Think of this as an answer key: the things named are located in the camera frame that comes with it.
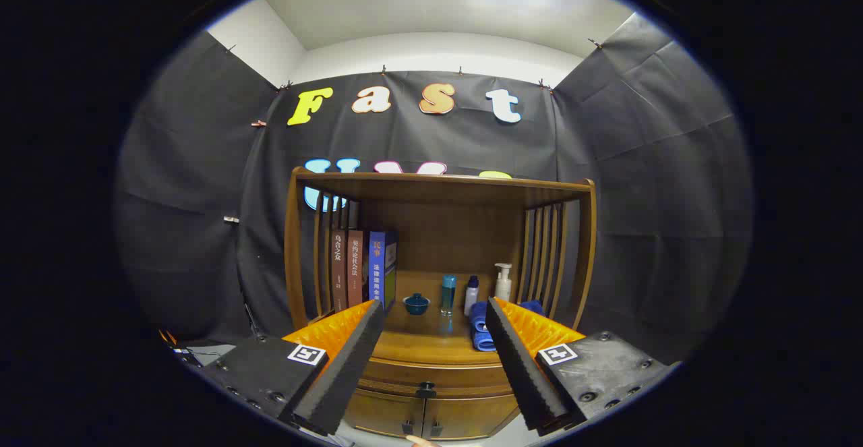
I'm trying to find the wooden drawer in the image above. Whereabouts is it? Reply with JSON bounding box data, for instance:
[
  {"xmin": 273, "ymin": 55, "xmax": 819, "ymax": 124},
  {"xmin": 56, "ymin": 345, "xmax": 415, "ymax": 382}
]
[{"xmin": 363, "ymin": 356, "xmax": 516, "ymax": 399}]

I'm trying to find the brown book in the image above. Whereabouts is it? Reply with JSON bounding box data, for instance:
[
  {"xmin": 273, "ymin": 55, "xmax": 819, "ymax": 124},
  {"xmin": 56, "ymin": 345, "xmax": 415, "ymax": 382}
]
[
  {"xmin": 331, "ymin": 230, "xmax": 349, "ymax": 311},
  {"xmin": 347, "ymin": 230, "xmax": 365, "ymax": 307}
]

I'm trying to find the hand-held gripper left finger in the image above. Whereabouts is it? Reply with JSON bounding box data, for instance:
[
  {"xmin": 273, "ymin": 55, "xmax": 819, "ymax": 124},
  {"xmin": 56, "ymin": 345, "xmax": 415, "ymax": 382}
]
[{"xmin": 202, "ymin": 299, "xmax": 386, "ymax": 438}]

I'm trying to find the wooden cabinet door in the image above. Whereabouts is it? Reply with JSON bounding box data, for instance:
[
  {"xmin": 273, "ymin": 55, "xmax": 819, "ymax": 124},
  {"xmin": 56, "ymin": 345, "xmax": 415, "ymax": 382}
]
[
  {"xmin": 344, "ymin": 388, "xmax": 425, "ymax": 438},
  {"xmin": 423, "ymin": 393, "xmax": 521, "ymax": 441}
]

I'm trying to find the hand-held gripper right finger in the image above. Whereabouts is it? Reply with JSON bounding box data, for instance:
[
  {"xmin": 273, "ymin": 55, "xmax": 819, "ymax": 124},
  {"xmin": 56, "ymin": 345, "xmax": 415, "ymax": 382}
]
[{"xmin": 485, "ymin": 297, "xmax": 678, "ymax": 438}]

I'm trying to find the thick blue book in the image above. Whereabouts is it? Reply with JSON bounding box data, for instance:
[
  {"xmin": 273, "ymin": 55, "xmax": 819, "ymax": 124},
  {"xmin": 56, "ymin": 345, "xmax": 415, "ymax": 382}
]
[{"xmin": 367, "ymin": 230, "xmax": 398, "ymax": 313}]

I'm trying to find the blue folded towel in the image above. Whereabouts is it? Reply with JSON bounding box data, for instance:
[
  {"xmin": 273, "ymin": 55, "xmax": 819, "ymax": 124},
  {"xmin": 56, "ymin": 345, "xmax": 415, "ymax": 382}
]
[{"xmin": 469, "ymin": 300, "xmax": 547, "ymax": 352}]

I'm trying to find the dark floor equipment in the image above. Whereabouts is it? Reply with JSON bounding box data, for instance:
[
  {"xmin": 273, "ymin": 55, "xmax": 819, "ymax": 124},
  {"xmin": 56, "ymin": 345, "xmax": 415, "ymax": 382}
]
[{"xmin": 160, "ymin": 329, "xmax": 203, "ymax": 367}]

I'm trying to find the wooden cabinet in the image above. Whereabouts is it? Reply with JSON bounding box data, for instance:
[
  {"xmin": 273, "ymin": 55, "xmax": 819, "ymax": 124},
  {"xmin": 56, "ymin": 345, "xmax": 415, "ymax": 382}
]
[{"xmin": 285, "ymin": 167, "xmax": 597, "ymax": 442}]

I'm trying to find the wooden countertop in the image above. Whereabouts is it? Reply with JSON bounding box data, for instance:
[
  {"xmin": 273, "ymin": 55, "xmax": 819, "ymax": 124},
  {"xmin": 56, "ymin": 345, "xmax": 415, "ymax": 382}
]
[{"xmin": 324, "ymin": 270, "xmax": 533, "ymax": 367}]

